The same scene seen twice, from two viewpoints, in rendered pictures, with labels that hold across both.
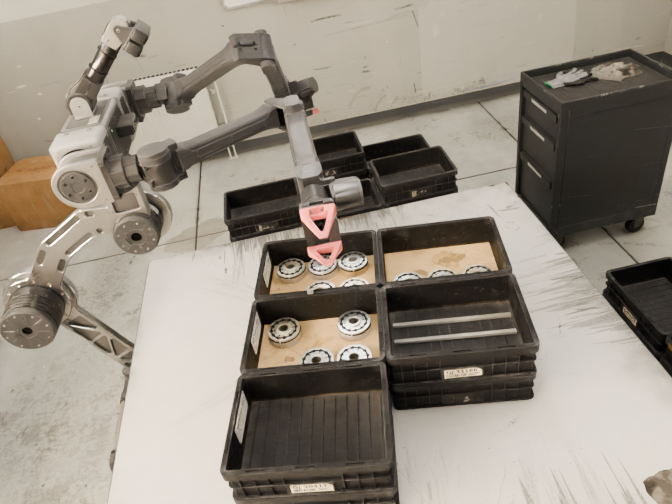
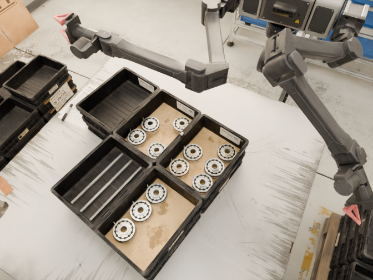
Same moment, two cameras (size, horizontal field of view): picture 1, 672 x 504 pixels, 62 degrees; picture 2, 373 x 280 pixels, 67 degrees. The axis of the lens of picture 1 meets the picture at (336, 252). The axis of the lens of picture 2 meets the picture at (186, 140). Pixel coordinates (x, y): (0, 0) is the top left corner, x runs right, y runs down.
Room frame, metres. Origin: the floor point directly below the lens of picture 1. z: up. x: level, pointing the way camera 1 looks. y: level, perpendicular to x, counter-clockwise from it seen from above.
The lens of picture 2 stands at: (1.78, -0.58, 2.15)
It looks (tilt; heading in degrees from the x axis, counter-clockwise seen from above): 57 degrees down; 122
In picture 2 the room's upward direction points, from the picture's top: 2 degrees counter-clockwise
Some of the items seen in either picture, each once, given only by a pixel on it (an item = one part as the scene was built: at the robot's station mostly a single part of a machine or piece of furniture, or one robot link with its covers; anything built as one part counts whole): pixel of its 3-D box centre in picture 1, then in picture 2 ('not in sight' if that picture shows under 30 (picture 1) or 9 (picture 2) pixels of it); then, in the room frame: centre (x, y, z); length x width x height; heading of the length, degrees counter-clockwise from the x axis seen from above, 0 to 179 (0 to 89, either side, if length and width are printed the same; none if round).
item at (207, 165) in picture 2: (322, 264); (214, 166); (1.54, 0.05, 0.86); 0.10 x 0.10 x 0.01
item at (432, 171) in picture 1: (415, 201); not in sight; (2.57, -0.48, 0.37); 0.40 x 0.30 x 0.45; 93
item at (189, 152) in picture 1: (226, 141); (206, 40); (1.38, 0.23, 1.45); 0.45 x 0.14 x 0.10; 123
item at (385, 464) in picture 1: (308, 417); (119, 98); (0.87, 0.14, 0.92); 0.40 x 0.30 x 0.02; 83
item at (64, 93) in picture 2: not in sight; (61, 96); (0.08, 0.22, 0.41); 0.31 x 0.02 x 0.16; 93
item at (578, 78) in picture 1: (567, 77); not in sight; (2.64, -1.31, 0.88); 0.25 x 0.19 x 0.03; 93
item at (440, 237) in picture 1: (440, 263); (151, 219); (1.42, -0.33, 0.87); 0.40 x 0.30 x 0.11; 83
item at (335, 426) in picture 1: (312, 429); (120, 103); (0.87, 0.14, 0.87); 0.40 x 0.30 x 0.11; 83
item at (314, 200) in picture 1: (318, 217); (80, 32); (0.93, 0.02, 1.45); 0.07 x 0.07 x 0.10; 2
